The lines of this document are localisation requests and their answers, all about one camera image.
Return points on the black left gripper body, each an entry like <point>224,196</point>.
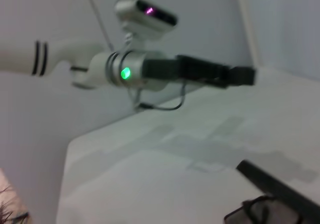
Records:
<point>190,68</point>

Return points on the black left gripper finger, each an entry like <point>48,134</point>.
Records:
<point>242,76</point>

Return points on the black glasses case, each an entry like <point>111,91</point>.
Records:
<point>275,186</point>

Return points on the black round glasses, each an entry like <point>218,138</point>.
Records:
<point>257,199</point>

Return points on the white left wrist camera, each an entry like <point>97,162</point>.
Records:
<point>140,18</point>

